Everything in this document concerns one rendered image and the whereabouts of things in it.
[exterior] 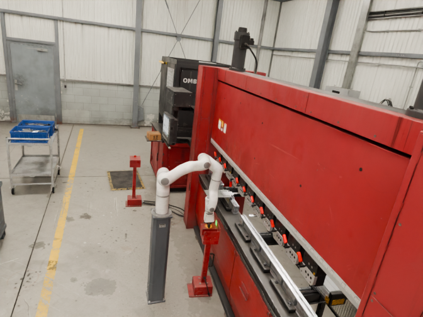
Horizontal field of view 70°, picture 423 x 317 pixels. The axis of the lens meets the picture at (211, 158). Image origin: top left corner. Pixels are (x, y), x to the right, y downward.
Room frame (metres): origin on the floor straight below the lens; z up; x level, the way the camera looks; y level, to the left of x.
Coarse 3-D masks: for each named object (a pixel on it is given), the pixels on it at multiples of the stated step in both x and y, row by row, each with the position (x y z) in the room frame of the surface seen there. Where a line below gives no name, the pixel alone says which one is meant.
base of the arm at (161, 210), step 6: (156, 198) 2.48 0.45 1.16; (162, 198) 2.46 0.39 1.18; (168, 198) 2.50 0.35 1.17; (156, 204) 2.48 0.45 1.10; (162, 204) 2.46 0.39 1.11; (168, 204) 2.51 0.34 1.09; (156, 210) 2.47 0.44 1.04; (162, 210) 2.46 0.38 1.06; (168, 210) 2.55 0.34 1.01; (156, 216) 2.42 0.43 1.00; (162, 216) 2.43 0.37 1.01
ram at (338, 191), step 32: (224, 96) 3.61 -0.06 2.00; (256, 96) 2.78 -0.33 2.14; (256, 128) 2.65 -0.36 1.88; (288, 128) 2.15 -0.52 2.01; (320, 128) 1.81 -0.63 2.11; (256, 160) 2.55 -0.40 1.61; (288, 160) 2.07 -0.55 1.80; (320, 160) 1.74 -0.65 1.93; (352, 160) 1.51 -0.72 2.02; (384, 160) 1.34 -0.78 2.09; (256, 192) 2.44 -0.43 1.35; (288, 192) 1.99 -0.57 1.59; (320, 192) 1.68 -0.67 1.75; (352, 192) 1.45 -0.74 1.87; (384, 192) 1.28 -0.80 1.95; (320, 224) 1.61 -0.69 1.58; (352, 224) 1.40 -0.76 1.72; (384, 224) 1.24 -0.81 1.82; (320, 256) 1.55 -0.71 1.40; (352, 256) 1.34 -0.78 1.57; (352, 288) 1.28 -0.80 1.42
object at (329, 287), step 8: (272, 232) 2.58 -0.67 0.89; (328, 280) 1.87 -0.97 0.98; (320, 288) 1.83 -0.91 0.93; (328, 288) 1.78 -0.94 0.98; (336, 288) 1.79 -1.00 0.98; (328, 296) 1.75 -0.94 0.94; (336, 296) 1.73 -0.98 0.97; (344, 296) 1.75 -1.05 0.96; (328, 304) 1.73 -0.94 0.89; (336, 304) 1.74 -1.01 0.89
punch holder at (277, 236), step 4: (276, 220) 2.06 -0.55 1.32; (276, 224) 2.05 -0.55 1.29; (280, 224) 2.00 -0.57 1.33; (276, 228) 2.03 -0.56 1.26; (280, 228) 1.99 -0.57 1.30; (284, 228) 1.94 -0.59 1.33; (276, 232) 2.02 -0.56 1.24; (280, 232) 1.98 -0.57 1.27; (284, 232) 1.93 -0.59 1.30; (288, 232) 1.93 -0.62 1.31; (276, 236) 2.01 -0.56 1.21; (280, 236) 1.96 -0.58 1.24; (276, 240) 2.00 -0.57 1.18; (280, 240) 1.95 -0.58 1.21; (280, 244) 1.94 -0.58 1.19; (284, 244) 1.93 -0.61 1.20
